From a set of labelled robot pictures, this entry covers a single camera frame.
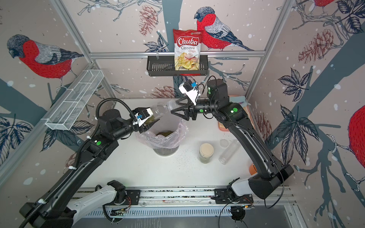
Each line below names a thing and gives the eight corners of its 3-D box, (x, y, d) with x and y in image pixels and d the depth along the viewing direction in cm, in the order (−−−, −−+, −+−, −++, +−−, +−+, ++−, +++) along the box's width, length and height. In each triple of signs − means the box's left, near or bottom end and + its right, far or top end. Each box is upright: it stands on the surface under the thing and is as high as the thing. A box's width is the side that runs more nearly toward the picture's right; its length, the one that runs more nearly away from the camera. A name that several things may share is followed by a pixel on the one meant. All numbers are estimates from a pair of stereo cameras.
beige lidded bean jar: (199, 164, 86) (201, 155, 75) (198, 153, 91) (200, 143, 80) (211, 164, 86) (214, 155, 75) (210, 153, 91) (213, 143, 80)
